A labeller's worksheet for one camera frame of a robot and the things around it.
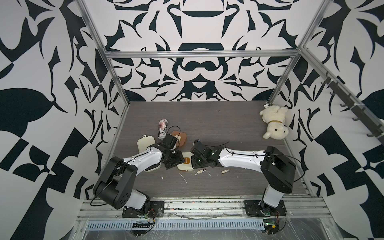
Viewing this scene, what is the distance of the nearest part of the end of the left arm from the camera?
0.67 meters

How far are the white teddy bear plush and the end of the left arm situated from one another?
58 cm

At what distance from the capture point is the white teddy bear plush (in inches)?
38.5
